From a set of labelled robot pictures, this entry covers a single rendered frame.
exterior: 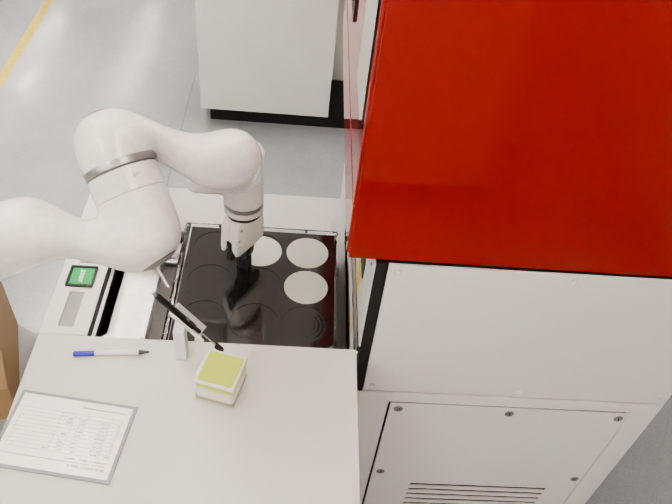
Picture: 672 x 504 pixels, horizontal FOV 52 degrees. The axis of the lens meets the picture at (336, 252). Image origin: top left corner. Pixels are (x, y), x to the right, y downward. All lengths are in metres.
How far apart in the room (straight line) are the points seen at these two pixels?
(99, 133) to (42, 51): 3.26
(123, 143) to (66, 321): 0.59
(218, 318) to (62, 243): 0.60
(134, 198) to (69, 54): 3.24
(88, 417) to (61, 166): 2.18
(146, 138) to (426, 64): 0.39
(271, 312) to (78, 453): 0.49
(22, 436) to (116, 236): 0.49
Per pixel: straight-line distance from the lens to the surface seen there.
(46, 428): 1.34
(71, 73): 4.02
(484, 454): 1.80
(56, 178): 3.33
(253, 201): 1.43
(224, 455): 1.27
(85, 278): 1.54
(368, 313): 1.30
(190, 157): 1.00
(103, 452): 1.29
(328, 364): 1.37
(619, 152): 1.12
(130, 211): 0.97
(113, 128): 0.99
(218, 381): 1.26
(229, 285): 1.57
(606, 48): 1.01
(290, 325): 1.50
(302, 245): 1.66
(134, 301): 1.59
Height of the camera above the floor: 2.08
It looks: 46 degrees down
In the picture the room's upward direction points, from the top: 7 degrees clockwise
